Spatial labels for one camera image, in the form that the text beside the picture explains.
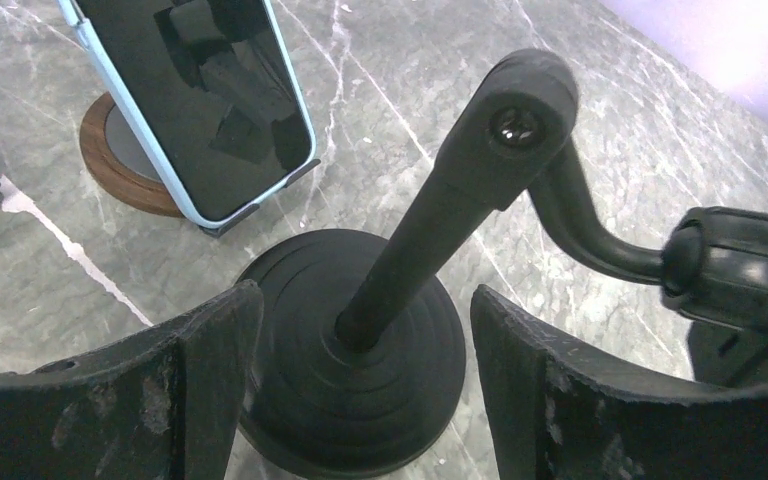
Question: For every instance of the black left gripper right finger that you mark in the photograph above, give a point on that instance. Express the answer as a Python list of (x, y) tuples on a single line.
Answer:
[(560, 408)]

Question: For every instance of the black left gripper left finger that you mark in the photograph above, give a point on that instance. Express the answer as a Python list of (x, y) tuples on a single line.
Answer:
[(162, 403)]

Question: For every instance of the black round-base phone holder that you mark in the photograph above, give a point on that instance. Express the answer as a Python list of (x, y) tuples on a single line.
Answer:
[(359, 361)]

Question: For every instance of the blue case phone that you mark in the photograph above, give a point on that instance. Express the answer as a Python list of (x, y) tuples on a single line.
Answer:
[(209, 91)]

